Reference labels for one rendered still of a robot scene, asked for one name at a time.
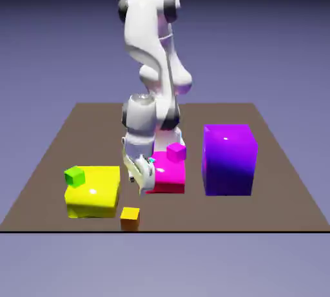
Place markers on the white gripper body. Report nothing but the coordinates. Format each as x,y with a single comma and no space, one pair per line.
141,170

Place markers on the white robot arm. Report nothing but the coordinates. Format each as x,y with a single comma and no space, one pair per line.
144,44

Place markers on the small magenta cube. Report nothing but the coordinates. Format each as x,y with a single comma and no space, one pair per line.
176,152

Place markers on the small orange cube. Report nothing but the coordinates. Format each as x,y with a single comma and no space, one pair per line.
130,218

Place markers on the small green cube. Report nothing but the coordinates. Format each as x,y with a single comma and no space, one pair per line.
75,177

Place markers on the large magenta box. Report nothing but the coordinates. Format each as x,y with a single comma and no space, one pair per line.
170,176

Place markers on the large yellow box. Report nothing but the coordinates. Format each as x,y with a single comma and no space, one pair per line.
95,194

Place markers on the large purple box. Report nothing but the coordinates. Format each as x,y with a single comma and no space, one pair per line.
229,160

